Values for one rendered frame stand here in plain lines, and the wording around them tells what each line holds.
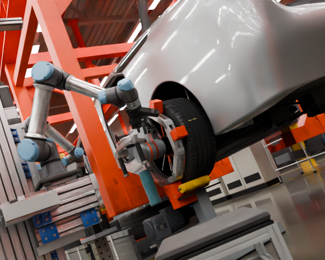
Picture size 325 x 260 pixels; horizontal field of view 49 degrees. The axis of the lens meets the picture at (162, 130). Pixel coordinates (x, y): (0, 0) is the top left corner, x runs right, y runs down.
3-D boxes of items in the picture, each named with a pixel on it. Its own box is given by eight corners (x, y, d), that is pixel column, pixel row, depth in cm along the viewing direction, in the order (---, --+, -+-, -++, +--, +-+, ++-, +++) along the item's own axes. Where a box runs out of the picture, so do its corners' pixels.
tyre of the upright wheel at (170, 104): (226, 181, 250) (205, 90, 247) (200, 192, 238) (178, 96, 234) (174, 178, 306) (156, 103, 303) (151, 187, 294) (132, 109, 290)
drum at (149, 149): (169, 152, 256) (162, 135, 259) (144, 161, 245) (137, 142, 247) (161, 158, 267) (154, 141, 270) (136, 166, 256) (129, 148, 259)
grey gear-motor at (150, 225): (210, 239, 274) (192, 196, 281) (165, 262, 252) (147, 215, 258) (198, 241, 289) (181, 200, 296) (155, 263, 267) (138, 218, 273)
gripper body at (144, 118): (134, 123, 197) (126, 104, 190) (148, 119, 195) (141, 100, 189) (132, 130, 190) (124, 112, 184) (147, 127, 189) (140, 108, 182)
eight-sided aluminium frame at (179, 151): (194, 172, 235) (163, 98, 246) (187, 175, 232) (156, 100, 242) (159, 189, 280) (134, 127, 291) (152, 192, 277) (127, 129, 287)
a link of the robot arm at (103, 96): (106, 108, 191) (125, 102, 188) (98, 104, 180) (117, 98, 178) (103, 94, 192) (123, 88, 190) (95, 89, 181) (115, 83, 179)
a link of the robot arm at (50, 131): (37, 106, 261) (87, 149, 275) (31, 113, 269) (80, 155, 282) (28, 116, 253) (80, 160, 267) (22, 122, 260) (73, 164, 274)
